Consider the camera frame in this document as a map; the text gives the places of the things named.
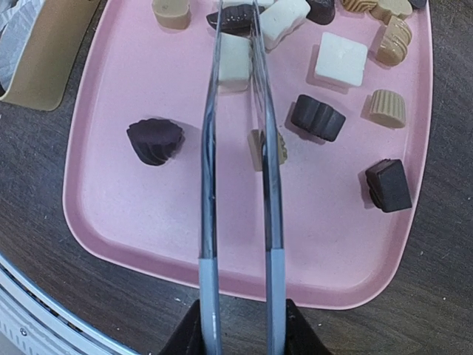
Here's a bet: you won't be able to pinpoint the dark ridged chocolate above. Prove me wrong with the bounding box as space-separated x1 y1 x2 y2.
290 95 346 142

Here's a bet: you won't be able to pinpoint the front aluminium rail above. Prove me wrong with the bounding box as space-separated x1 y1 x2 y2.
1 256 137 354

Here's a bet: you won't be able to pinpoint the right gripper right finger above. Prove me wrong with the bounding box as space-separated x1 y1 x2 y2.
284 299 329 355

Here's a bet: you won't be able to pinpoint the beige tin box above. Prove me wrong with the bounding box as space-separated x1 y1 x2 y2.
1 1 100 111

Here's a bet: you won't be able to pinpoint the white square chocolate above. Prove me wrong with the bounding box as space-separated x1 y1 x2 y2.
314 32 368 87

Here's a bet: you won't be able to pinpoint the pink tray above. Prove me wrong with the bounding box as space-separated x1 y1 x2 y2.
63 1 433 310

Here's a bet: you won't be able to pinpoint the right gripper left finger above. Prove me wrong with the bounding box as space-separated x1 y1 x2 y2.
159 300 205 355

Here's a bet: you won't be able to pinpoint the tan chocolate under tongs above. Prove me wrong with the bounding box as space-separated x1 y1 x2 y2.
248 129 287 172

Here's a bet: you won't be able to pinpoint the metal tongs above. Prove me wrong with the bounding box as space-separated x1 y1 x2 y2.
199 1 286 354

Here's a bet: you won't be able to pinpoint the dark shell chocolate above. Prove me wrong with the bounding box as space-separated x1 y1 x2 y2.
126 118 184 166

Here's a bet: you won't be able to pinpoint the dark square chocolate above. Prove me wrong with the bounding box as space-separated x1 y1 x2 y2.
365 159 412 213

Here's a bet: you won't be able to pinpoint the tan ridged cup chocolate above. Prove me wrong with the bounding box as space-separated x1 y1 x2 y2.
368 89 406 129

